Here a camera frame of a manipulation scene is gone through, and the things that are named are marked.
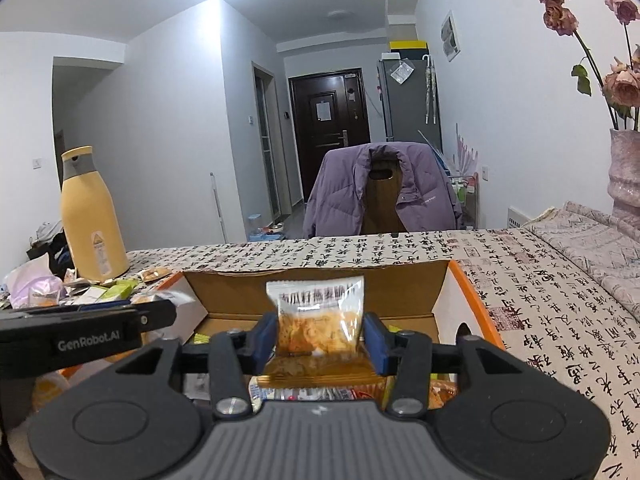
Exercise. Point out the pink textured vase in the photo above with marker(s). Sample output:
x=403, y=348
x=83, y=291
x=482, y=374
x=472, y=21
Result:
x=627, y=180

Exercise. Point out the dried pink roses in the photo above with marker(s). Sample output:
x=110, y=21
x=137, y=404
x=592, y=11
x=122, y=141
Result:
x=620, y=85

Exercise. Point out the paper notice on door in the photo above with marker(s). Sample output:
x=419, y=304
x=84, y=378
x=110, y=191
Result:
x=323, y=111

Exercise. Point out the paper sheet on refrigerator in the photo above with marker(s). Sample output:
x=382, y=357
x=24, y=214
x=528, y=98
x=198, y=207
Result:
x=401, y=71

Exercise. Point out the folded patterned cloth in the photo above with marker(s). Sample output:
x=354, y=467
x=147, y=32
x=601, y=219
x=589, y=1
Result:
x=590, y=255

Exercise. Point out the black bag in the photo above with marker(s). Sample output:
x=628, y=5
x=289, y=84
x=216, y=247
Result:
x=52, y=252

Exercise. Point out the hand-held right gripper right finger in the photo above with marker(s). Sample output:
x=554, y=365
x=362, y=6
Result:
x=377, y=352

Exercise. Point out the yellow box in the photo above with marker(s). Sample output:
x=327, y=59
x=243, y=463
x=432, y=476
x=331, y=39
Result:
x=409, y=47

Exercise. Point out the blue pet feeder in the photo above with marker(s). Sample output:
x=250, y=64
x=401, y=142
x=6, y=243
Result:
x=265, y=230

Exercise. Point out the metal storage rack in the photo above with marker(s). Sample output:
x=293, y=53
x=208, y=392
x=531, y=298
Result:
x=462, y=200

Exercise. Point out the wooden chair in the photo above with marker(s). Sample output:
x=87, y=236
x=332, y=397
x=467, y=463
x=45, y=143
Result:
x=382, y=200

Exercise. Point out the oat crisp snack packet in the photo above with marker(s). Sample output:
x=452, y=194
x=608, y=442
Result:
x=315, y=320

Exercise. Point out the small orange snack packet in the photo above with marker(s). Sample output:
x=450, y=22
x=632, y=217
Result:
x=155, y=273

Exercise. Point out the dark entrance door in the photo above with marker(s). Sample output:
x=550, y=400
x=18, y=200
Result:
x=327, y=150

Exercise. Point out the green snack bar packet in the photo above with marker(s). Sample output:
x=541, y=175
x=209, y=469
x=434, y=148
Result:
x=202, y=338

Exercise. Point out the folded umbrella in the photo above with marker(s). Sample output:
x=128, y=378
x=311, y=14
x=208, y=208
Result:
x=430, y=90

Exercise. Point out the white radiator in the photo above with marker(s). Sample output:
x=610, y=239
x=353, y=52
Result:
x=520, y=216

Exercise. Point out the orange cardboard box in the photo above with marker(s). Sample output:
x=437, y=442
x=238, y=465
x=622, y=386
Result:
x=225, y=295

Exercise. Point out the grey refrigerator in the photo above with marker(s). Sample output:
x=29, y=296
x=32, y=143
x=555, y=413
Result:
x=405, y=110

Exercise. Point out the pile of snack packets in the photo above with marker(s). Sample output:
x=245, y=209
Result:
x=320, y=371

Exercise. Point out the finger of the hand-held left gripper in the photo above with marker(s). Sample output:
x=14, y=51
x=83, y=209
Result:
x=155, y=314

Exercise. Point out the yellow thermos bottle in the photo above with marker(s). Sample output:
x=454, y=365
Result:
x=92, y=225

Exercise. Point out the light green snack packet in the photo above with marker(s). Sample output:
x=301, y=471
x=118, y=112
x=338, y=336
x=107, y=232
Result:
x=120, y=289

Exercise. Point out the glass sliding door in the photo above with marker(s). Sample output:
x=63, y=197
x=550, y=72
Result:
x=267, y=145

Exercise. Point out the white mop pole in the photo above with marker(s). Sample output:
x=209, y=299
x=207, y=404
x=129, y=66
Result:
x=218, y=210

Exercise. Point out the white wall panel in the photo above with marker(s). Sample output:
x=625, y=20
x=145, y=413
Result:
x=450, y=35

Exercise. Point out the purple puffer jacket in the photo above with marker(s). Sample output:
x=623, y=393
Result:
x=340, y=195

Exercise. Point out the purple plastic bag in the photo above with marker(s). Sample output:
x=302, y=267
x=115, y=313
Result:
x=32, y=285

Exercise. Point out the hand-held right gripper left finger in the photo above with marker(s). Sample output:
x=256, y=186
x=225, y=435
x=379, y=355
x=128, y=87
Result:
x=264, y=347

